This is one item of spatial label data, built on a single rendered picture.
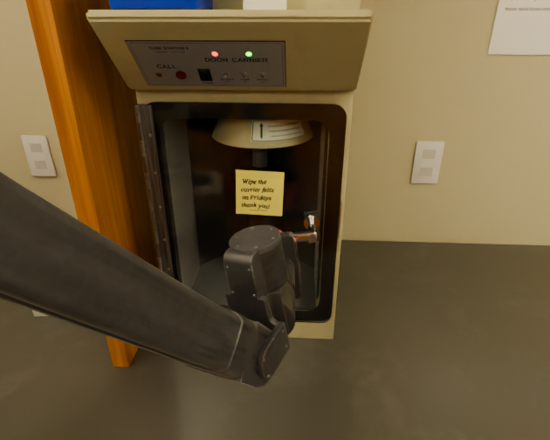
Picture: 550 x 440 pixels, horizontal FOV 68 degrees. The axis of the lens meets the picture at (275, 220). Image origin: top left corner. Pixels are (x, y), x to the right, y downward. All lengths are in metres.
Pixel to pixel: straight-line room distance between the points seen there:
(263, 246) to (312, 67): 0.25
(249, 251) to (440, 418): 0.46
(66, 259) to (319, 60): 0.40
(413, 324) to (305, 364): 0.25
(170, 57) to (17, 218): 0.37
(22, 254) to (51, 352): 0.67
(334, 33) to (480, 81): 0.67
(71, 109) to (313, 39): 0.32
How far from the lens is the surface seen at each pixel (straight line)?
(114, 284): 0.28
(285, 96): 0.63
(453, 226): 1.26
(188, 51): 0.55
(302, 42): 0.53
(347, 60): 0.55
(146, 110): 0.66
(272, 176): 0.65
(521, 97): 1.19
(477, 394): 0.82
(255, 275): 0.43
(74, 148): 0.63
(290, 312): 0.47
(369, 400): 0.75
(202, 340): 0.36
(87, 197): 0.65
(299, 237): 0.63
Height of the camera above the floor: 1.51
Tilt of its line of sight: 27 degrees down
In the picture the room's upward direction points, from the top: straight up
